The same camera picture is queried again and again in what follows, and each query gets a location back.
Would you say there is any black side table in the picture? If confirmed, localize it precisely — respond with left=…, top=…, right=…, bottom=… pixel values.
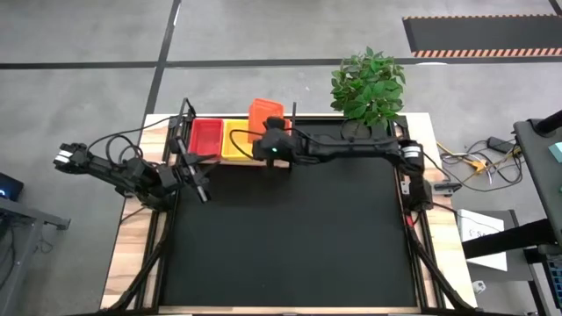
left=513, top=117, right=562, bottom=247

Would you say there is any black support beam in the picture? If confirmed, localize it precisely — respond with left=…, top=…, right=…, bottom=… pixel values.
left=461, top=218, right=562, bottom=260

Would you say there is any black round pole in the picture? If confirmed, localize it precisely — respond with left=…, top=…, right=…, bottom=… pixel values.
left=533, top=109, right=562, bottom=135

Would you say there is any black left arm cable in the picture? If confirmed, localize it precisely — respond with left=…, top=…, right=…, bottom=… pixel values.
left=87, top=114, right=192, bottom=166

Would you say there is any red plastic basket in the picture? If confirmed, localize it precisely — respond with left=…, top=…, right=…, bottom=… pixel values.
left=187, top=117, right=225, bottom=155

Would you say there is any yellow plastic basket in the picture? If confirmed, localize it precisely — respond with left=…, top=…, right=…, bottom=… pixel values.
left=220, top=118, right=256, bottom=162

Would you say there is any potted green plant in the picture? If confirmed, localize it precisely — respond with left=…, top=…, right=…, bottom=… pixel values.
left=329, top=46, right=407, bottom=141

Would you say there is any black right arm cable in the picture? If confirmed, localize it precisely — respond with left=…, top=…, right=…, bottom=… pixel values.
left=227, top=128, right=269, bottom=160

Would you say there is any grey metal table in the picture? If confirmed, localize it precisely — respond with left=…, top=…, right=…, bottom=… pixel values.
left=0, top=197, right=71, bottom=316

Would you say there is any black metal side frame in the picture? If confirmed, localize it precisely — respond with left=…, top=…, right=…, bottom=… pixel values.
left=389, top=114, right=478, bottom=313
left=103, top=97, right=198, bottom=313

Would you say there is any wooden shelf board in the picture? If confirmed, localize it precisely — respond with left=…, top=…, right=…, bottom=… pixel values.
left=186, top=117, right=293, bottom=169

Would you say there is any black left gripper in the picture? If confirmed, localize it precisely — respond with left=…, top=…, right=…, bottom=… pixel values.
left=164, top=151, right=221, bottom=204

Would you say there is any black power adapter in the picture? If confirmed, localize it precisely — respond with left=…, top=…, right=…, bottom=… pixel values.
left=486, top=136, right=510, bottom=153

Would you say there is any black hazard striped floor mat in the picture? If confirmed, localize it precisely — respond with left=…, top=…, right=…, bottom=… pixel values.
left=402, top=14, right=562, bottom=59

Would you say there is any black table mat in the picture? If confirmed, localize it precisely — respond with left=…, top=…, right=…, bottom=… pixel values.
left=158, top=117, right=419, bottom=308

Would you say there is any orange plastic basket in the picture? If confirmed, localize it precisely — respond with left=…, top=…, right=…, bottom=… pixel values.
left=248, top=97, right=286, bottom=145

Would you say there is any white cardboard box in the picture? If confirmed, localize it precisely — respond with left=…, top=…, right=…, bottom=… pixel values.
left=456, top=209, right=509, bottom=272

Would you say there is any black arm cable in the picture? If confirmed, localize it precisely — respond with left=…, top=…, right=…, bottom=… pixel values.
left=87, top=114, right=192, bottom=166
left=227, top=128, right=269, bottom=160

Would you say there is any black clamp bracket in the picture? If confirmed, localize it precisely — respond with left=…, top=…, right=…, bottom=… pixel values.
left=432, top=181, right=463, bottom=195

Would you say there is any black device with blue light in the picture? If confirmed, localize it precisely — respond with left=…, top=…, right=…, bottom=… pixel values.
left=0, top=172, right=25, bottom=203

